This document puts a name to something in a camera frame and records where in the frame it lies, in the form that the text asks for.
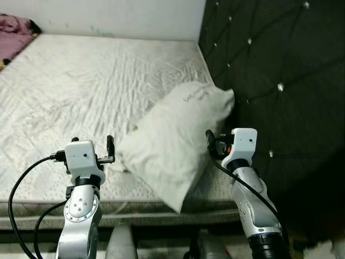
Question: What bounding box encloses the pink cartoon mouse blanket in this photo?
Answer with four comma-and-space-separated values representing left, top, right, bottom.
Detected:
0, 13, 42, 71

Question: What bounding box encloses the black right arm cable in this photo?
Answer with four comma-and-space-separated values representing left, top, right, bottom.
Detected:
205, 138, 284, 230

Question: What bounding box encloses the silver right robot leg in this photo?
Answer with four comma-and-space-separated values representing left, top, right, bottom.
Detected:
191, 229, 233, 259

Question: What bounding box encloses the white pillow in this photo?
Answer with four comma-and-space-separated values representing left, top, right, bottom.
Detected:
117, 80, 236, 214

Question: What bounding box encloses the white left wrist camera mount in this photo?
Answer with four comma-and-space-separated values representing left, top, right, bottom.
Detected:
64, 140, 106, 185

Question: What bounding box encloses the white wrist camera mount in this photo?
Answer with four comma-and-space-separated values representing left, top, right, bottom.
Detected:
64, 140, 106, 185
222, 127, 258, 169

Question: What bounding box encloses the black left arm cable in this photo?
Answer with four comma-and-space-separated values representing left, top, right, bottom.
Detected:
8, 153, 68, 259
33, 200, 71, 259

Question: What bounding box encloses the silver robot leg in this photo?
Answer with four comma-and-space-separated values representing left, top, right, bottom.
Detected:
105, 223, 139, 259
191, 229, 233, 259

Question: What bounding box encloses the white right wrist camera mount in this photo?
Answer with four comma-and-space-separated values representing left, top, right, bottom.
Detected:
222, 127, 258, 169

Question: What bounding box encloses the black tufted headboard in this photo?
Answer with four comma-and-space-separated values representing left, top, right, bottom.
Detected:
198, 0, 345, 239

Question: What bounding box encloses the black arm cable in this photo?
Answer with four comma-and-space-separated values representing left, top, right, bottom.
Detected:
205, 138, 284, 230
8, 153, 68, 259
33, 200, 71, 259

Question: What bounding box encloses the white quilted mattress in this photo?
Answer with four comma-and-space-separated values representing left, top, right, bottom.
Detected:
0, 33, 255, 230

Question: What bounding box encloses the silver left robot leg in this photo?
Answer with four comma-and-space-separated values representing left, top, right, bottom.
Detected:
105, 223, 139, 259

